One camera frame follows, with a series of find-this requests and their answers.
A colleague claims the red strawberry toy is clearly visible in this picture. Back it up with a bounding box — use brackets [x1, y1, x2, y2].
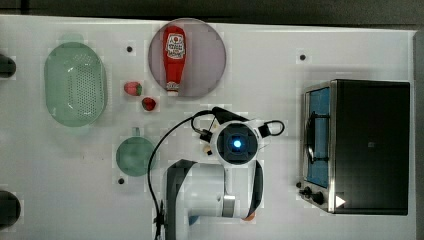
[142, 97, 156, 111]

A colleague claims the grey round plate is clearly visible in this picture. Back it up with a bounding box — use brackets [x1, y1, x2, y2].
[148, 18, 226, 97]

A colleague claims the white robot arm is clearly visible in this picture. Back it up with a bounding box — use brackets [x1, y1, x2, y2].
[163, 120, 264, 240]

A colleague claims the pink strawberry toy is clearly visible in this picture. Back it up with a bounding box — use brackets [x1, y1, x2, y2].
[124, 82, 142, 96]

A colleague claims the peeled banana toy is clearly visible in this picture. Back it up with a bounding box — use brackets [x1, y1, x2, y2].
[203, 145, 212, 155]

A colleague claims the black toaster oven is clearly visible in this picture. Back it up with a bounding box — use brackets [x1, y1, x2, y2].
[296, 79, 411, 215]

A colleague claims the black cylinder bottom post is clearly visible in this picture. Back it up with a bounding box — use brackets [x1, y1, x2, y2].
[0, 191, 21, 230]

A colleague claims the black cylinder top post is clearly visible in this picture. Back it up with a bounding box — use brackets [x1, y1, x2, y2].
[0, 55, 16, 78]

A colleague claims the green plastic colander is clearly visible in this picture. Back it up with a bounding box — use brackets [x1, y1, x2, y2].
[44, 42, 107, 127]

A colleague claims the red ketchup bottle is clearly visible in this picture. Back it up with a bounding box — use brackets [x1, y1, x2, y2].
[163, 25, 186, 96]

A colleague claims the green mug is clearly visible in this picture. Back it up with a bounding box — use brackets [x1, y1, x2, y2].
[116, 127, 156, 177]

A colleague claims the black cylinder post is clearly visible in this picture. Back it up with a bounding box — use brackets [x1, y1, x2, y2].
[0, 191, 21, 230]
[0, 55, 16, 78]

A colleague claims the orange fruit toy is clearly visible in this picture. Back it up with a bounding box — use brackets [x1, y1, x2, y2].
[242, 213, 256, 221]

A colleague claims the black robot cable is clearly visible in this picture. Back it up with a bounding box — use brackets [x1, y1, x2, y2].
[146, 106, 286, 240]

